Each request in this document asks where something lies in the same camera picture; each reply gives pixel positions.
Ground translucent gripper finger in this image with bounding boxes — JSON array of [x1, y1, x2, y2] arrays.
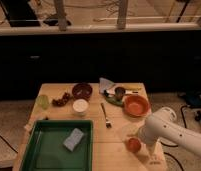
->
[[146, 142, 157, 156]]

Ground red apple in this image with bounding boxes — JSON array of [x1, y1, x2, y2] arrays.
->
[[126, 138, 141, 153]]

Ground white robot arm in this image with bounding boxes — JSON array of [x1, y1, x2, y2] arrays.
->
[[137, 107, 201, 157]]

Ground small metal cup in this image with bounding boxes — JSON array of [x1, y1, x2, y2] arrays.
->
[[115, 87, 126, 100]]

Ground white paper cup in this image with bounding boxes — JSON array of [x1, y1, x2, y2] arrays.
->
[[72, 99, 89, 116]]

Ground green plastic cup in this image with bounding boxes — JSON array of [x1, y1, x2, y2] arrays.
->
[[36, 95, 49, 110]]

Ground orange plastic bowl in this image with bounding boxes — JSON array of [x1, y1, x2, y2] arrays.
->
[[124, 95, 150, 117]]

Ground dark blue object on floor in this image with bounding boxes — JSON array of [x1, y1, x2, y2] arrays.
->
[[179, 92, 201, 108]]

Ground white crumpled napkin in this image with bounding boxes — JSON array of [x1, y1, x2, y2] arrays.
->
[[99, 77, 115, 93]]

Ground grey blue sponge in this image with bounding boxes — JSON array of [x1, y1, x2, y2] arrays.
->
[[63, 128, 84, 151]]

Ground dark red bowl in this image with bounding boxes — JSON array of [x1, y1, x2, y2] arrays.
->
[[72, 83, 93, 100]]

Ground dark red grape bunch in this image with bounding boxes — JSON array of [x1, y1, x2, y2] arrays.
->
[[52, 92, 71, 107]]

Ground green plastic tray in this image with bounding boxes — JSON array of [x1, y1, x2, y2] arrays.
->
[[19, 120, 93, 171]]

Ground black power cable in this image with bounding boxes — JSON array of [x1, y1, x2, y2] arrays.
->
[[159, 104, 201, 171]]

